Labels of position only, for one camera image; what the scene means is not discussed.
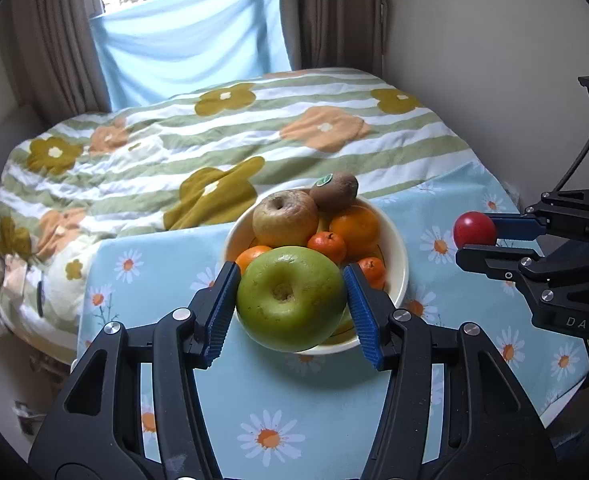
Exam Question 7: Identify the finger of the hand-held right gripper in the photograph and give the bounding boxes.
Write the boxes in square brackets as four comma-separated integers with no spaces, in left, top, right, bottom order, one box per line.
[455,242,550,282]
[487,189,589,242]

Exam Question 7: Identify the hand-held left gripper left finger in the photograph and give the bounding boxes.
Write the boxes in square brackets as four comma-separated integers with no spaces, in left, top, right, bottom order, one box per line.
[27,261,242,480]

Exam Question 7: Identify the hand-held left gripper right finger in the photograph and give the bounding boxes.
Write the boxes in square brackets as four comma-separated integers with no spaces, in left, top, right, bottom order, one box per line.
[342,262,558,480]

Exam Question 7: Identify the red cherry tomato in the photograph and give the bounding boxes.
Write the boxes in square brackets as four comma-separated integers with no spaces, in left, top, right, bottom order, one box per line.
[453,211,498,248]

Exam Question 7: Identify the small tangerine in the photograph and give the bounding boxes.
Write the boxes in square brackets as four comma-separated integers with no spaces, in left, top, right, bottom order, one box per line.
[307,231,348,266]
[357,256,387,290]

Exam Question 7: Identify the cream bowl with yellow print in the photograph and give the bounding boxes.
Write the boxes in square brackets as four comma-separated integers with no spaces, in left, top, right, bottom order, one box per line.
[223,192,409,356]

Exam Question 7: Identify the large orange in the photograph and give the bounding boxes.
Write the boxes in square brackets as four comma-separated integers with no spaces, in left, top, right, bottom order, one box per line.
[235,245,274,276]

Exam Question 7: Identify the green apple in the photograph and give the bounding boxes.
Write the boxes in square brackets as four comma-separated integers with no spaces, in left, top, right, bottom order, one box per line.
[236,246,348,353]

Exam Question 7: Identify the brown kiwi with green sticker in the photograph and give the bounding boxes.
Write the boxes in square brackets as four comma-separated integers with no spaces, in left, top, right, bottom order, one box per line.
[309,171,359,212]

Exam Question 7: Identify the medium orange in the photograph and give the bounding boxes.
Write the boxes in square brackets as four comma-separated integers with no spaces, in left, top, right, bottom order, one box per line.
[329,205,381,261]

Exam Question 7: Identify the wrinkled yellow-brown apple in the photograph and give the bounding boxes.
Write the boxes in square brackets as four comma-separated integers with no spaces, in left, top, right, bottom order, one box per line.
[252,190,319,249]

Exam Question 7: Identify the blue daisy print tablecloth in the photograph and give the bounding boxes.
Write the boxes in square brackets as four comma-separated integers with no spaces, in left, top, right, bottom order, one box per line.
[77,162,589,480]

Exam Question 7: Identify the striped floral blanket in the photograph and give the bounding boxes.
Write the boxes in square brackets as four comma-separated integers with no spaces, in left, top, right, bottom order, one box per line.
[0,66,486,345]

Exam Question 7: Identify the small dark floor item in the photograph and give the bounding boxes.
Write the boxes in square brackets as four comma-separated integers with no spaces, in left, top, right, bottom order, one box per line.
[14,400,42,433]

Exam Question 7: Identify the light blue window cloth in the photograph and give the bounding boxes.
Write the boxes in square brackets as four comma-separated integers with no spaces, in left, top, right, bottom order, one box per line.
[89,0,295,111]

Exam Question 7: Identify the brown curtain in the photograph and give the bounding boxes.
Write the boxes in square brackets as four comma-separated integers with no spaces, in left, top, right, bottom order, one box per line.
[9,0,114,122]
[277,0,391,80]

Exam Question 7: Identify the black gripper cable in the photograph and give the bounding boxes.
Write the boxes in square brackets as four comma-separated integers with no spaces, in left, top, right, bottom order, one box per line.
[556,122,589,196]

